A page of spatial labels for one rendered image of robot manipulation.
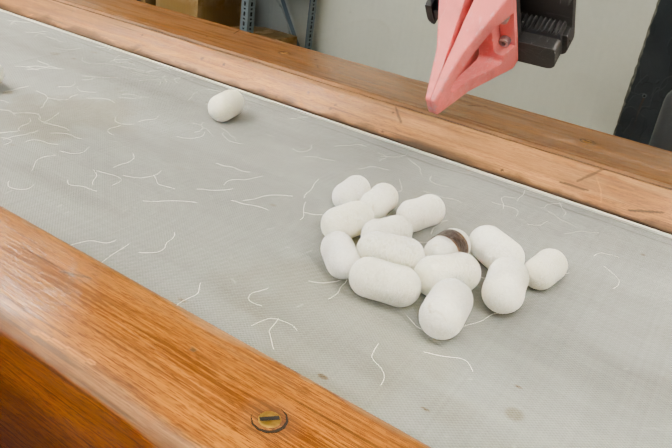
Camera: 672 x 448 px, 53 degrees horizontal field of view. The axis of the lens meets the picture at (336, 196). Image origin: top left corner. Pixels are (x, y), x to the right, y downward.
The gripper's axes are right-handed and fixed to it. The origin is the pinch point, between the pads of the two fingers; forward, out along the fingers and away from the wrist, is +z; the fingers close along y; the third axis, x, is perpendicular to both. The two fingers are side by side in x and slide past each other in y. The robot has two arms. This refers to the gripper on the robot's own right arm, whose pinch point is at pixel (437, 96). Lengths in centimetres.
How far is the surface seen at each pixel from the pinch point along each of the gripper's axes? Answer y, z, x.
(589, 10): -36, -144, 148
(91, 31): -44.6, -3.3, 11.7
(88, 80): -32.6, 4.8, 5.6
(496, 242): 7.1, 7.4, 0.7
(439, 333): 7.7, 14.3, -3.9
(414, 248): 4.1, 10.3, -1.9
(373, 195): -0.9, 7.2, 1.0
